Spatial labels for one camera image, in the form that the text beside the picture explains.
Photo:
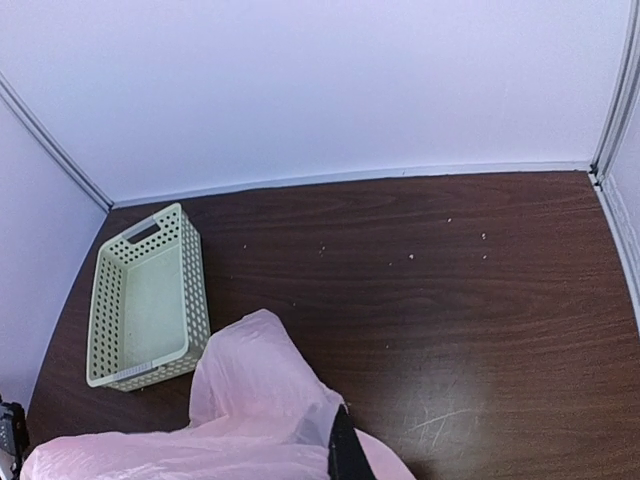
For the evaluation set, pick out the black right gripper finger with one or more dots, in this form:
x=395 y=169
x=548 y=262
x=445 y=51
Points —
x=346 y=458

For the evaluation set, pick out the pink plastic bag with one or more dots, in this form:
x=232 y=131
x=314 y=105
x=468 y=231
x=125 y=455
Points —
x=257 y=411

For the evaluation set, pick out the green perforated plastic basket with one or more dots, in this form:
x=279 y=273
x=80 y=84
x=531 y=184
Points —
x=148 y=316

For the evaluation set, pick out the left aluminium frame post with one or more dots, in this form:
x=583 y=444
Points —
x=56 y=152

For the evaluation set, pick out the aluminium frame post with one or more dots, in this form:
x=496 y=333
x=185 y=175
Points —
x=56 y=152
x=614 y=170

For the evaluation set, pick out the right aluminium frame post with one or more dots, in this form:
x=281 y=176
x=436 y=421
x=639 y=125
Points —
x=614 y=170

